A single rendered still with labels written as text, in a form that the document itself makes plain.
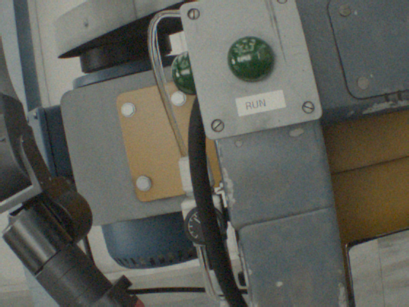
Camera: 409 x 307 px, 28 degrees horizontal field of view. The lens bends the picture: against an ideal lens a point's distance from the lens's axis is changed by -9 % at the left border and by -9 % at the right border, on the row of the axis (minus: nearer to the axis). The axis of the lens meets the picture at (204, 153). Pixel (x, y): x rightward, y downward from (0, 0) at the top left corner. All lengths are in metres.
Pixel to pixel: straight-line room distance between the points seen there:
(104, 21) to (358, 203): 0.34
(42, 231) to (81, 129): 0.26
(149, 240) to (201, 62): 0.51
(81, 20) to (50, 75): 4.96
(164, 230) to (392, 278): 0.36
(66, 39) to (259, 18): 0.53
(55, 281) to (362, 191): 0.34
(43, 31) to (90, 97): 5.01
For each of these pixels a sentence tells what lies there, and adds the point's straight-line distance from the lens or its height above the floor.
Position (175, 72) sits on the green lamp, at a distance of 0.56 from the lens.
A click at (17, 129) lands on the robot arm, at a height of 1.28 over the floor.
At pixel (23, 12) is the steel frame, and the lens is 6.01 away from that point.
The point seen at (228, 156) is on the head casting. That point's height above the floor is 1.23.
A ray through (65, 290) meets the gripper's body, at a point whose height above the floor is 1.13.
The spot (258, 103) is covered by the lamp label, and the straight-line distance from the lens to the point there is 0.54.
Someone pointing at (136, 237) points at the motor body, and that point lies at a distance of 1.03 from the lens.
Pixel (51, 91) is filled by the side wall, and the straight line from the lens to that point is 5.96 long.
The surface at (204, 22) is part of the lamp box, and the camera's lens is 0.54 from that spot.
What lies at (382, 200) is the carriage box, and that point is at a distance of 0.90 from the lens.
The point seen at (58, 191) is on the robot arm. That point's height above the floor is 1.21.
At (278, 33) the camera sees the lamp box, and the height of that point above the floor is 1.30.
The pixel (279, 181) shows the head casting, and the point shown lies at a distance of 0.59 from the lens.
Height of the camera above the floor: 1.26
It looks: 3 degrees down
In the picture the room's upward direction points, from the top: 12 degrees counter-clockwise
